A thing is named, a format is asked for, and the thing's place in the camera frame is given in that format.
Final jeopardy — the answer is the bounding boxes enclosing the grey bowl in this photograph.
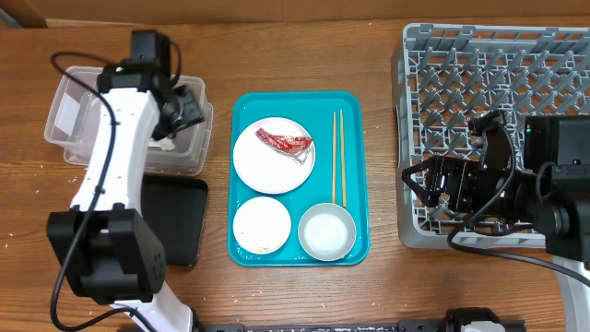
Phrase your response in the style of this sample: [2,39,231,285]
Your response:
[298,203,357,262]

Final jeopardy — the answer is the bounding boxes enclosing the large white plate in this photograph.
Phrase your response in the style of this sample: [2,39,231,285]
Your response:
[232,117,316,195]

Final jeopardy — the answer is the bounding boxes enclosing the clear plastic bin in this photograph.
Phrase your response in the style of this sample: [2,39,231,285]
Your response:
[44,76,214,176]

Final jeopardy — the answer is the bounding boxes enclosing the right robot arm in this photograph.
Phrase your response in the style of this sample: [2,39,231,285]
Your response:
[401,111,589,331]

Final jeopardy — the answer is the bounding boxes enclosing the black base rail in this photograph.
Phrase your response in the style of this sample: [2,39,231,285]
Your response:
[200,307,527,332]

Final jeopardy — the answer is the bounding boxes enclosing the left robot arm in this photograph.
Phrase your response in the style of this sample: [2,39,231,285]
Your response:
[47,30,206,331]

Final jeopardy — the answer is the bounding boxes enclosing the red snack wrapper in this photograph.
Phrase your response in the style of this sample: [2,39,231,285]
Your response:
[255,128,313,165]

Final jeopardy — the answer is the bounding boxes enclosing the pink small bowl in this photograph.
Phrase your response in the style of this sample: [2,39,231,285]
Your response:
[232,196,291,255]

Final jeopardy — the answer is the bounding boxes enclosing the grey dishwasher rack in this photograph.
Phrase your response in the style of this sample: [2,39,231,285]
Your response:
[393,23,589,249]

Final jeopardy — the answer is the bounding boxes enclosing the black tray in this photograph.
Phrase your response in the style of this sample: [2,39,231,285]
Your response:
[141,174,208,266]

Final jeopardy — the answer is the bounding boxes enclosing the teal serving tray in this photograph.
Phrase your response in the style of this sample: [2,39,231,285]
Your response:
[227,90,371,267]

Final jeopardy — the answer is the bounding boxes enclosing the wooden chopstick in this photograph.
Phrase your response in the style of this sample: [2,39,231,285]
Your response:
[339,109,348,208]
[331,112,337,205]

